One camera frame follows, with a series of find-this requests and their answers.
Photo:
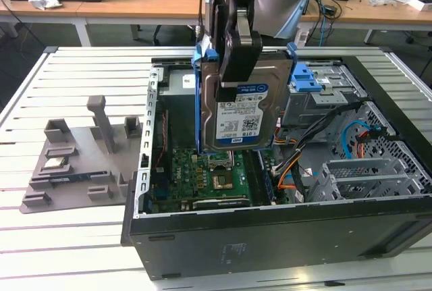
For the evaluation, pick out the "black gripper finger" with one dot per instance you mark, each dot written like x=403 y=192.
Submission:
x=239 y=61
x=221 y=14

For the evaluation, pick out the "hard disk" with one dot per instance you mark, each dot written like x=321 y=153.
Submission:
x=243 y=125

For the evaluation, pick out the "metal disk bay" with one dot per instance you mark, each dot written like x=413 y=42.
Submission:
x=303 y=108

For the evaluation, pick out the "grey perforated disk bay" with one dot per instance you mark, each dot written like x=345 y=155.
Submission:
x=357 y=169

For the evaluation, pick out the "white power strip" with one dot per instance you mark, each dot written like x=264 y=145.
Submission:
x=301 y=38

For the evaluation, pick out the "blue plastic bay latch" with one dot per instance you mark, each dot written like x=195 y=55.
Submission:
x=307 y=83

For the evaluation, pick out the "grey power supply unit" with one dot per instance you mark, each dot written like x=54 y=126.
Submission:
x=179 y=119

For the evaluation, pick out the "long wooden desk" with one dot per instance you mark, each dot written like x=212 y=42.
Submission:
x=101 y=9

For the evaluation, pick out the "CPU socket gold contacts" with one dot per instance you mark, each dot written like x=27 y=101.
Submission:
x=222 y=182

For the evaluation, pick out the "green motherboard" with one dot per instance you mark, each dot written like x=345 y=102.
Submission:
x=189 y=176

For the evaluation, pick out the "crumpled white paper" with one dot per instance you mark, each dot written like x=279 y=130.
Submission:
x=44 y=0

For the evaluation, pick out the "grey plastic parts rack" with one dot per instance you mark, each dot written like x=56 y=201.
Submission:
x=84 y=156

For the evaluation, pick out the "white phone box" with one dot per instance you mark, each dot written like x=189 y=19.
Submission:
x=418 y=4

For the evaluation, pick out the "black open PC case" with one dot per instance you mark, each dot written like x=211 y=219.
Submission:
x=270 y=243

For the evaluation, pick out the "dark RAM stick blue label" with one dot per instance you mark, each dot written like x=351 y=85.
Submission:
x=76 y=179

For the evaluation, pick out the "silver CPU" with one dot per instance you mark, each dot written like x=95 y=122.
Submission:
x=55 y=163

